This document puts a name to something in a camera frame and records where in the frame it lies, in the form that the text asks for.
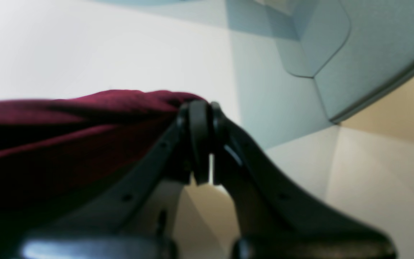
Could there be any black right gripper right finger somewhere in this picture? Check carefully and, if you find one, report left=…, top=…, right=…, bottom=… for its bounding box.
left=211, top=102, right=397, bottom=259

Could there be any grey plastic tray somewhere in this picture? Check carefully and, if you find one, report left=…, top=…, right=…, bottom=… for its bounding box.
left=225, top=0, right=414, bottom=123

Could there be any dark red t-shirt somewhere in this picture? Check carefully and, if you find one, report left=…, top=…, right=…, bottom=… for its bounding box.
left=0, top=90, right=202, bottom=259

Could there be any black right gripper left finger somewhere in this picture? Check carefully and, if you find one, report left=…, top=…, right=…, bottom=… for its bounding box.
left=17, top=100, right=211, bottom=259

